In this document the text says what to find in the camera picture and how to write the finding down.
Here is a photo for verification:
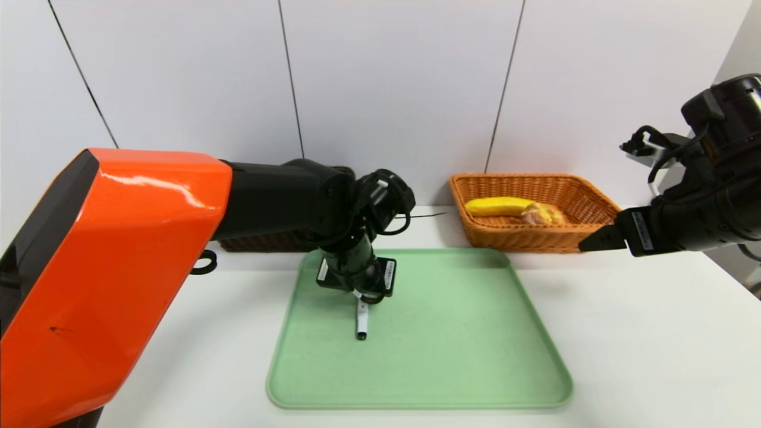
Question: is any dark brown wicker basket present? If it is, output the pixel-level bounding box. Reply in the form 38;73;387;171
217;166;357;253

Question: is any round brown bread bun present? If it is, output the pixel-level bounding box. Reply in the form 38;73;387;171
521;202;565;226

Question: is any yellow banana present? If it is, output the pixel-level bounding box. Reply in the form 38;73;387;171
465;197;533;218

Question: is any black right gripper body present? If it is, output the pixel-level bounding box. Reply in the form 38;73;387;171
617;195;721;257

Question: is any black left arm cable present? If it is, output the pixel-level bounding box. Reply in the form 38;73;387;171
356;169;416;236

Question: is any orange wicker basket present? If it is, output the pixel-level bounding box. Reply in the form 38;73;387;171
448;173;622;254

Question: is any light green plastic tray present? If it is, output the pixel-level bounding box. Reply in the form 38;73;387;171
266;248;574;411

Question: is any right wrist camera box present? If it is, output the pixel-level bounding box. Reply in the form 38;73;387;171
620;126;693;198

